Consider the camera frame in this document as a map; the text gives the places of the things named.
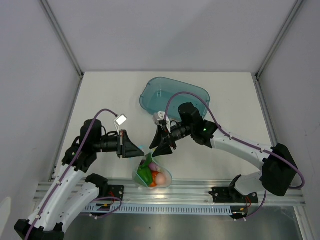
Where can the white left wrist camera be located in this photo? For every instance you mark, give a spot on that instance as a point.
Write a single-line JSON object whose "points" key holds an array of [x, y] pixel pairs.
{"points": [[118, 121]]}

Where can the green bell pepper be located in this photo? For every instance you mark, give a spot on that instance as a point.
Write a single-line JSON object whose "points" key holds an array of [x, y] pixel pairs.
{"points": [[145, 174]]}

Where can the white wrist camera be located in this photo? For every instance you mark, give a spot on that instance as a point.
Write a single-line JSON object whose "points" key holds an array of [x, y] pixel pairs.
{"points": [[118, 121], [160, 119]]}

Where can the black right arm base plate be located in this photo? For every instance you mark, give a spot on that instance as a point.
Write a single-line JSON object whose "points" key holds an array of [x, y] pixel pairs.
{"points": [[225, 195]]}

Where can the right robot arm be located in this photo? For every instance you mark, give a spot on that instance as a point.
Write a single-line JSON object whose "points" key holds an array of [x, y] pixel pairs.
{"points": [[276, 166]]}

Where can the white slotted cable duct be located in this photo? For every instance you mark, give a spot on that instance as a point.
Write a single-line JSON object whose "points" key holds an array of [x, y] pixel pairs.
{"points": [[168, 209]]}

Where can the clear zip top bag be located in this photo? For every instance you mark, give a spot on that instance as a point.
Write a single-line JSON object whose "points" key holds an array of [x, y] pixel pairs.
{"points": [[135, 165]]}

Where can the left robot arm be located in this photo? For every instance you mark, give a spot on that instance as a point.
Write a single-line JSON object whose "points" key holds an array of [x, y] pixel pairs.
{"points": [[58, 209]]}

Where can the orange tomato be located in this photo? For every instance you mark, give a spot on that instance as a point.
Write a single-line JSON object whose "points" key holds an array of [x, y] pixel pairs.
{"points": [[154, 179]]}

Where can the aluminium frame post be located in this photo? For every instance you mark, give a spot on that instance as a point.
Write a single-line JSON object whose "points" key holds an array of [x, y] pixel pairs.
{"points": [[52, 19], [283, 31]]}

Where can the brown egg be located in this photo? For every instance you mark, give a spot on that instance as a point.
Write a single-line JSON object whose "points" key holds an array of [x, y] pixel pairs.
{"points": [[160, 179]]}

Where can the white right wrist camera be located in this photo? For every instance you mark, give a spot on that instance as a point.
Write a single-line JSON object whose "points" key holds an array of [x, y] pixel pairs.
{"points": [[160, 119]]}

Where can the left aluminium frame post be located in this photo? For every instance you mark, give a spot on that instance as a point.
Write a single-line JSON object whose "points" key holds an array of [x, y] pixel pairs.
{"points": [[52, 19]]}

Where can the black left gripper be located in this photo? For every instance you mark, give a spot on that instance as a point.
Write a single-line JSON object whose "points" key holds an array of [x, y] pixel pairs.
{"points": [[126, 147]]}

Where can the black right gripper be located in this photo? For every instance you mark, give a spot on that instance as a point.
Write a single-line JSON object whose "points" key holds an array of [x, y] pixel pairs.
{"points": [[164, 148]]}

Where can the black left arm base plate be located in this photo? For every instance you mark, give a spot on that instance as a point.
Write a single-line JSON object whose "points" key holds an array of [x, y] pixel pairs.
{"points": [[116, 191]]}

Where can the right aluminium frame post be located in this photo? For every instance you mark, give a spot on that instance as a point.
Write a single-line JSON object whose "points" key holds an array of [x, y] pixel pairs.
{"points": [[283, 31]]}

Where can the aluminium mounting rail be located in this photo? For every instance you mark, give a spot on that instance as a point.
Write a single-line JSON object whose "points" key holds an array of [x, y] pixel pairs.
{"points": [[193, 192]]}

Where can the purple eggplant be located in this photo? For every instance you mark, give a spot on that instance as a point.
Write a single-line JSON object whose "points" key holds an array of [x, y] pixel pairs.
{"points": [[154, 167]]}

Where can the teal translucent plastic tray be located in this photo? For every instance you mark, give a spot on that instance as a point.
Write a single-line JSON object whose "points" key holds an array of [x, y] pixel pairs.
{"points": [[159, 90]]}

